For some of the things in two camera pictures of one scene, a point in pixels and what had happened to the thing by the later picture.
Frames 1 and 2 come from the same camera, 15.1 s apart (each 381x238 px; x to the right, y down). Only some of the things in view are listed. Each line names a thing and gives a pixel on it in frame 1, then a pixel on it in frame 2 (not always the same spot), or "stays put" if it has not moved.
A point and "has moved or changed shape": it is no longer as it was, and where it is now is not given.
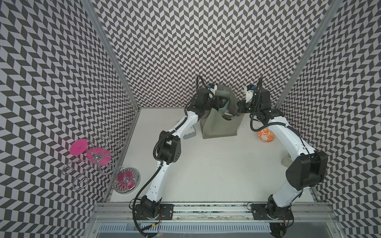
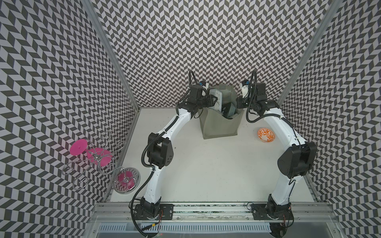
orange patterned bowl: (266, 135) stays put
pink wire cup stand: (88, 157) stays put
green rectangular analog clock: (222, 91) -> (227, 109)
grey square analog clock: (189, 132) has moved or changed shape
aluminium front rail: (303, 211) stays put
